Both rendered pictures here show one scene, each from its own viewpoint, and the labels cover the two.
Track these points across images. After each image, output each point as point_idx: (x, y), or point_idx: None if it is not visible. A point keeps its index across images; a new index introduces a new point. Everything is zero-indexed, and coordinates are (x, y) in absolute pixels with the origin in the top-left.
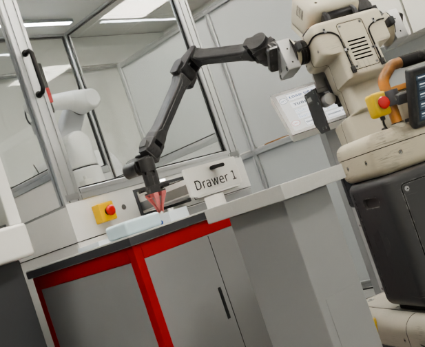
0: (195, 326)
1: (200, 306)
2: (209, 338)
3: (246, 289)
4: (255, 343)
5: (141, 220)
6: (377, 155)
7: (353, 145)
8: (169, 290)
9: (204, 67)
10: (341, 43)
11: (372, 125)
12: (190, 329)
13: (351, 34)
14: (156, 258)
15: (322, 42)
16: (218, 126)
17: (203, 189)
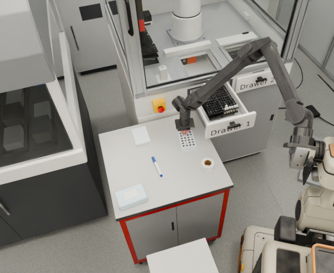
0: (149, 235)
1: (156, 229)
2: (156, 236)
3: (191, 220)
4: (185, 234)
5: (131, 204)
6: None
7: (266, 268)
8: (137, 228)
9: None
10: None
11: (326, 215)
12: (145, 236)
13: None
14: (133, 220)
15: (327, 179)
16: (287, 40)
17: (216, 134)
